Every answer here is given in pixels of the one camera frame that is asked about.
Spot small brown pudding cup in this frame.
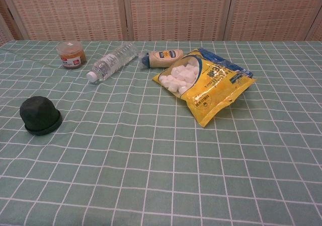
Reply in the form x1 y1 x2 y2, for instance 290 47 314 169
56 41 87 69

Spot mayonnaise squeeze bottle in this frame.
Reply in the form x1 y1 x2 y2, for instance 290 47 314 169
138 49 184 69

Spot yellow marshmallow bag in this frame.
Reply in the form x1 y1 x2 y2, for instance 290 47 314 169
152 48 257 128

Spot green checked tablecloth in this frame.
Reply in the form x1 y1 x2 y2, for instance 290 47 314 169
0 40 322 226

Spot clear plastic water bottle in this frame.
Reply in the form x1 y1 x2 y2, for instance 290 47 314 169
86 41 139 83

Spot woven folding screen panel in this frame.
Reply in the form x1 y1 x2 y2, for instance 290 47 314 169
223 0 322 41
305 17 322 42
0 0 28 46
0 0 127 41
122 0 235 41

